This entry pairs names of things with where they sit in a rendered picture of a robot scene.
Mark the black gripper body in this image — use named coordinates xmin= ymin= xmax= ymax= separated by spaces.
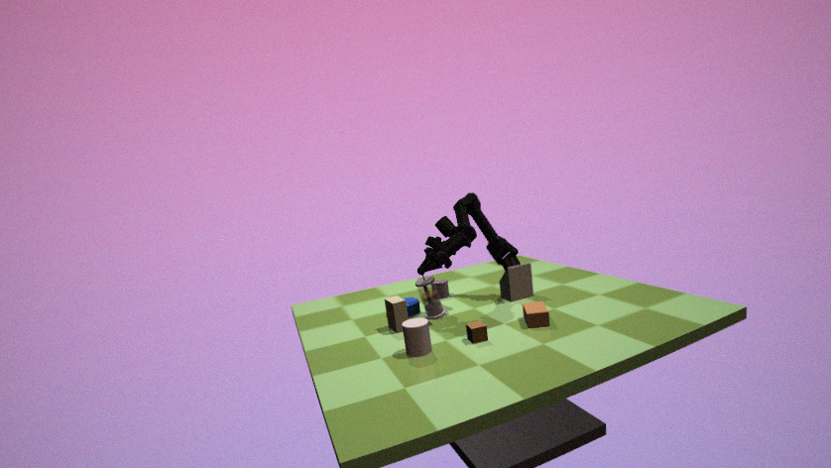
xmin=424 ymin=239 xmax=457 ymax=269

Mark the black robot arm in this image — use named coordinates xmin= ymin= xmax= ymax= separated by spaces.
xmin=425 ymin=192 xmax=521 ymax=272

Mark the blue cylinder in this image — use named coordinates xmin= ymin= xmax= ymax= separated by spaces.
xmin=403 ymin=297 xmax=420 ymax=317

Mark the dark cylinder with grey top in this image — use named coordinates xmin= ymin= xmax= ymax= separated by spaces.
xmin=434 ymin=279 xmax=449 ymax=299

